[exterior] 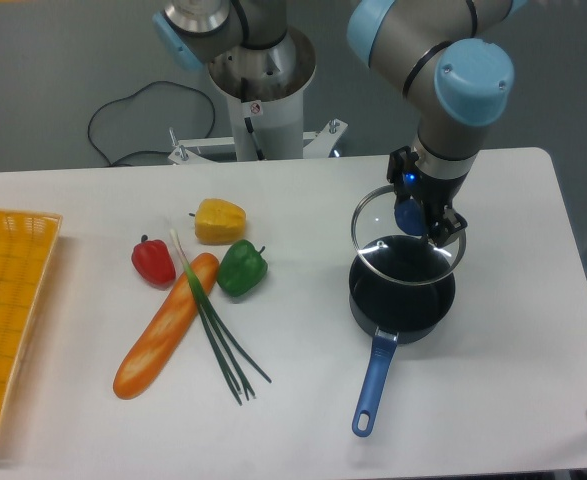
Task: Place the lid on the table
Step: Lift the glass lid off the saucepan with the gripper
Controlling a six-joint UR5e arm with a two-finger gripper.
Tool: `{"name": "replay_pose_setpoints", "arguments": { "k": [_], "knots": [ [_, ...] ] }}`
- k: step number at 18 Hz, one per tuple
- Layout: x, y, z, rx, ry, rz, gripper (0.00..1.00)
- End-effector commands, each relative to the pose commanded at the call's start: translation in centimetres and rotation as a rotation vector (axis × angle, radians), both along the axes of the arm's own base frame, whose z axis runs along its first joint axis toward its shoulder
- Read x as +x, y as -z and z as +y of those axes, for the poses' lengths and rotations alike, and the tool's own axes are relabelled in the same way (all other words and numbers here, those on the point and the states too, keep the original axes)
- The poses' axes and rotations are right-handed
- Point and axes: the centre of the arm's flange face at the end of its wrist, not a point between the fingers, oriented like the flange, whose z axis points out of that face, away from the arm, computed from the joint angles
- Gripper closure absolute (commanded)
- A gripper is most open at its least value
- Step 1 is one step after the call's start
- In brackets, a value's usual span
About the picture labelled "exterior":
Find green bell pepper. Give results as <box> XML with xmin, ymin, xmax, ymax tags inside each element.
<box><xmin>217</xmin><ymin>239</ymin><xmax>268</xmax><ymax>298</ymax></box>

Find black floor cable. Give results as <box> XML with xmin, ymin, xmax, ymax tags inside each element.
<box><xmin>87</xmin><ymin>80</ymin><xmax>217</xmax><ymax>168</ymax></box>

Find orange baguette bread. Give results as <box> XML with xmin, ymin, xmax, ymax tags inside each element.
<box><xmin>112</xmin><ymin>272</ymin><xmax>198</xmax><ymax>400</ymax></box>

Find glass lid blue knob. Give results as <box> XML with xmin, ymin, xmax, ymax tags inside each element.
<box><xmin>350</xmin><ymin>185</ymin><xmax>466</xmax><ymax>286</ymax></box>

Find dark saucepan blue handle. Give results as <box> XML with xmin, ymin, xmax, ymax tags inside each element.
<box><xmin>349</xmin><ymin>235</ymin><xmax>456</xmax><ymax>437</ymax></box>

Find yellow woven basket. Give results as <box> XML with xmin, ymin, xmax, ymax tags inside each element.
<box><xmin>0</xmin><ymin>209</ymin><xmax>63</xmax><ymax>430</ymax></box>

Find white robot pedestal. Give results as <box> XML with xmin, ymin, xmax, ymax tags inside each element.
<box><xmin>166</xmin><ymin>24</ymin><xmax>349</xmax><ymax>165</ymax></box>

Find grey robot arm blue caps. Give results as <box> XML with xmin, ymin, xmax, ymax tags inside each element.
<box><xmin>153</xmin><ymin>1</ymin><xmax>520</xmax><ymax>247</ymax></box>

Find yellow bell pepper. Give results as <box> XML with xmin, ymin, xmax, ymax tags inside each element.
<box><xmin>189</xmin><ymin>198</ymin><xmax>247</xmax><ymax>245</ymax></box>

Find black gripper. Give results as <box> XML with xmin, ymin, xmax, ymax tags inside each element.
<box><xmin>386</xmin><ymin>146</ymin><xmax>468</xmax><ymax>248</ymax></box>

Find green spring onion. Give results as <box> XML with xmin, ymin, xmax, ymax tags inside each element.
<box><xmin>169</xmin><ymin>228</ymin><xmax>272</xmax><ymax>406</ymax></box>

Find red bell pepper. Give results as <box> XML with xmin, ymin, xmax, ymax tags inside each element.
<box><xmin>131</xmin><ymin>235</ymin><xmax>176</xmax><ymax>288</ymax></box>

